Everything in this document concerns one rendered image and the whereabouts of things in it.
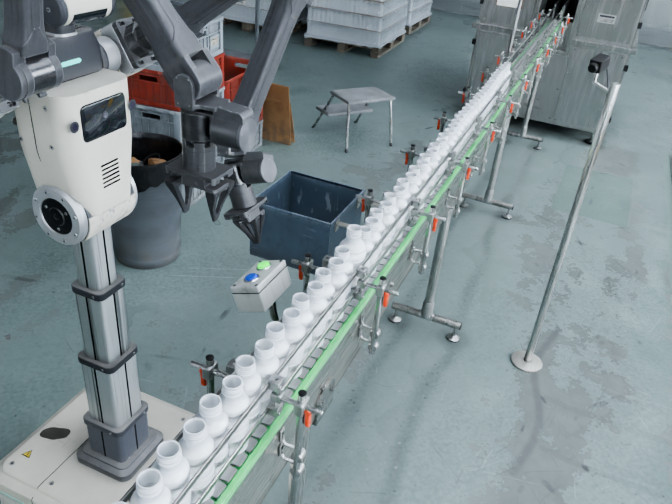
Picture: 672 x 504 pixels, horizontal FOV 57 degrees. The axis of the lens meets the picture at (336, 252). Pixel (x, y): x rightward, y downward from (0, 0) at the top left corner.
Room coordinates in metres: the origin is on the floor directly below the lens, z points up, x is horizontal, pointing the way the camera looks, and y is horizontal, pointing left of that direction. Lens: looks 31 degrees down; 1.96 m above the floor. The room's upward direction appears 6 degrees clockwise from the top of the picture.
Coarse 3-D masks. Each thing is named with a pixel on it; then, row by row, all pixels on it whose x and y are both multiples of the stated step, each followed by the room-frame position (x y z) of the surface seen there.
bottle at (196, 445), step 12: (192, 420) 0.72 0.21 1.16; (192, 432) 0.72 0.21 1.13; (204, 432) 0.70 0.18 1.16; (180, 444) 0.70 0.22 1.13; (192, 444) 0.69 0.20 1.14; (204, 444) 0.70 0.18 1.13; (192, 456) 0.68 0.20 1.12; (204, 456) 0.69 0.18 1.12; (192, 468) 0.68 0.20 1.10; (204, 480) 0.69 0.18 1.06; (192, 492) 0.68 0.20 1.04
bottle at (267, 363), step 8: (256, 344) 0.93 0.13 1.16; (264, 344) 0.94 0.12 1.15; (272, 344) 0.93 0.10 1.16; (256, 352) 0.92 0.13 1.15; (264, 352) 0.91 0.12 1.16; (272, 352) 0.92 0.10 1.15; (256, 360) 0.92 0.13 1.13; (264, 360) 0.91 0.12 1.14; (272, 360) 0.92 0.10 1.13; (256, 368) 0.90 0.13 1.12; (264, 368) 0.90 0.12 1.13; (272, 368) 0.91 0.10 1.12; (264, 376) 0.90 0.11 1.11; (264, 384) 0.90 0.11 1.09; (264, 400) 0.90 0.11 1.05; (264, 408) 0.90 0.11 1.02
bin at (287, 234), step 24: (264, 192) 2.02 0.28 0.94; (288, 192) 2.20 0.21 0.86; (312, 192) 2.18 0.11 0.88; (336, 192) 2.15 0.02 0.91; (360, 192) 2.08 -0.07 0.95; (288, 216) 1.88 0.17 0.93; (312, 216) 2.18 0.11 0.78; (336, 216) 2.14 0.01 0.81; (360, 216) 2.10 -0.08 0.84; (264, 240) 1.91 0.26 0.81; (288, 240) 1.88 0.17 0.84; (312, 240) 1.85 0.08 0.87; (336, 240) 1.89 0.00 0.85; (288, 264) 1.88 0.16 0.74
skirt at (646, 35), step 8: (440, 0) 11.68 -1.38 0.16; (448, 0) 11.63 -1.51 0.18; (456, 0) 11.58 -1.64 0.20; (464, 0) 11.53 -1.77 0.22; (472, 0) 11.50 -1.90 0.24; (432, 8) 11.71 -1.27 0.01; (440, 8) 11.67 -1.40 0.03; (448, 8) 11.62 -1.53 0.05; (456, 8) 11.57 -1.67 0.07; (464, 8) 11.53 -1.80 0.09; (472, 8) 11.48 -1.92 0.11; (480, 8) 11.43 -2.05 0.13; (640, 32) 10.52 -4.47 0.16; (648, 32) 10.48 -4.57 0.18; (656, 32) 10.44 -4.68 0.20; (664, 32) 10.40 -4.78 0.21; (640, 40) 10.51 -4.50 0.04; (648, 40) 10.47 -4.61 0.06; (656, 40) 10.43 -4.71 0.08; (664, 40) 10.39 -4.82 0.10
